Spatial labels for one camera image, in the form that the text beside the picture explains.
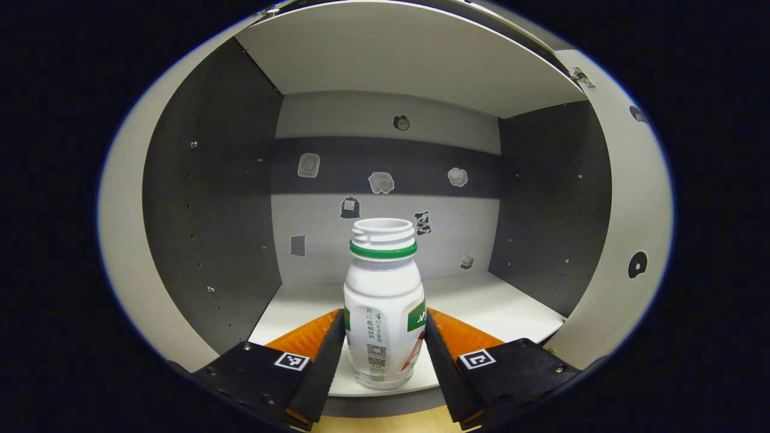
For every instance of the white cabinet door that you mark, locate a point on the white cabinet door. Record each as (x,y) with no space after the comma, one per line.
(637,210)
(120,240)

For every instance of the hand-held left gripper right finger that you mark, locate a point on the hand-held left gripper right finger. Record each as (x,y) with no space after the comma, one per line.
(448,379)

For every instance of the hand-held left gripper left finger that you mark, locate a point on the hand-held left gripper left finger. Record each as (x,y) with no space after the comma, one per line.
(319,379)

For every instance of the white and grey cabinet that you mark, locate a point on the white and grey cabinet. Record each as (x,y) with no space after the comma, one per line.
(421,60)

